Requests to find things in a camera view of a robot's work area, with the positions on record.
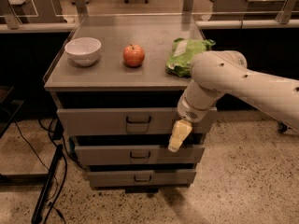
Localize grey drawer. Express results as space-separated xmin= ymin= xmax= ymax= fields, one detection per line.
xmin=56 ymin=106 xmax=219 ymax=137
xmin=87 ymin=169 xmax=196 ymax=188
xmin=75 ymin=145 xmax=204 ymax=165

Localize red apple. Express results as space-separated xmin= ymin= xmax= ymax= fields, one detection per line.
xmin=122 ymin=44 xmax=145 ymax=67

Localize black floor cable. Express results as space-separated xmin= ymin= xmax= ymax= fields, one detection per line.
xmin=13 ymin=119 xmax=78 ymax=224

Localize grey bottom drawer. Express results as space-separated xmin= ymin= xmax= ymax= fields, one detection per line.
xmin=87 ymin=169 xmax=196 ymax=188

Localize grey drawer cabinet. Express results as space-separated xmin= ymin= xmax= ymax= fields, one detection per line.
xmin=45 ymin=15 xmax=216 ymax=191

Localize white ceramic bowl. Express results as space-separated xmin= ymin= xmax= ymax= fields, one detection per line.
xmin=64 ymin=37 xmax=102 ymax=66

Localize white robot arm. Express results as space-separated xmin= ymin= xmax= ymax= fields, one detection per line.
xmin=168 ymin=50 xmax=299 ymax=152

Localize white horizontal rail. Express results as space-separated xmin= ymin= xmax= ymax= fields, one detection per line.
xmin=196 ymin=20 xmax=299 ymax=29

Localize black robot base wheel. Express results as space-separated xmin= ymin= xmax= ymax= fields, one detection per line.
xmin=278 ymin=122 xmax=288 ymax=133

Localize black bar on floor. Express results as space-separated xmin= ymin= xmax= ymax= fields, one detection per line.
xmin=31 ymin=145 xmax=63 ymax=224

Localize clear acrylic barrier panel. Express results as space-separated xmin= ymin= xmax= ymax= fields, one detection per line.
xmin=0 ymin=0 xmax=299 ymax=19

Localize green snack bag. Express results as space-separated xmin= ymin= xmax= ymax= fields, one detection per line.
xmin=166 ymin=38 xmax=216 ymax=77

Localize dark side table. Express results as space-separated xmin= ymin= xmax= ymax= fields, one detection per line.
xmin=0 ymin=86 xmax=23 ymax=138

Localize grey middle drawer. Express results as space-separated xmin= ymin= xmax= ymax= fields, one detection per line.
xmin=75 ymin=145 xmax=204 ymax=165

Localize grey top drawer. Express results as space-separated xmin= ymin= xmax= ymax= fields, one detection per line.
xmin=56 ymin=106 xmax=219 ymax=137

